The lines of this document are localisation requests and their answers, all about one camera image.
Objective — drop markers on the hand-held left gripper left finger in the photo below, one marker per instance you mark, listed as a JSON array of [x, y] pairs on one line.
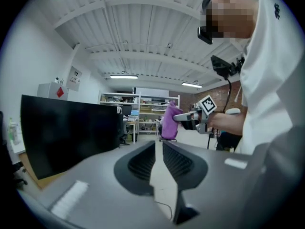
[[95, 187]]

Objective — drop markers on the person's white shirt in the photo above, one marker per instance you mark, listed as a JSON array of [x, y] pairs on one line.
[[269, 80]]

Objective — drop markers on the white shelf unit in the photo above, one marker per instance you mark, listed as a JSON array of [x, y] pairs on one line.
[[152, 104]]

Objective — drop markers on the white wall electrical box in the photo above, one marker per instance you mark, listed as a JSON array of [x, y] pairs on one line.
[[74, 79]]

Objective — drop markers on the tall white cabinet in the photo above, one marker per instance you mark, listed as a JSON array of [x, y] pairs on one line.
[[50, 90]]

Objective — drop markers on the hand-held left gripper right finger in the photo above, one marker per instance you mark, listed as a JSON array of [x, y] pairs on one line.
[[214, 187]]

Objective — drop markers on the person's right forearm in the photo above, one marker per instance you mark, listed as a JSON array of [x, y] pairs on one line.
[[228, 124]]

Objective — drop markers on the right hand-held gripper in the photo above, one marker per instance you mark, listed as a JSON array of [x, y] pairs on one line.
[[205, 106]]

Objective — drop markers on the black head-mounted camera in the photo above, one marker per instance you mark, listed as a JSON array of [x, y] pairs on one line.
[[205, 32]]

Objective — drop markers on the open laptop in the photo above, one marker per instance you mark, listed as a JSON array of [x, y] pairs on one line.
[[134, 112]]

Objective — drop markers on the person's head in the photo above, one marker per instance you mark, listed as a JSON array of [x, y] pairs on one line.
[[233, 13]]

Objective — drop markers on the ceiling light strip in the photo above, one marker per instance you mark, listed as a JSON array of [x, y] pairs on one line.
[[191, 85], [124, 76]]

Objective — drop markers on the black monitor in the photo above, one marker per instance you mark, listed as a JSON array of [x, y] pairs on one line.
[[66, 132]]

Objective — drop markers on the purple cloth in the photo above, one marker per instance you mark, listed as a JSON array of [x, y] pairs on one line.
[[170, 123]]

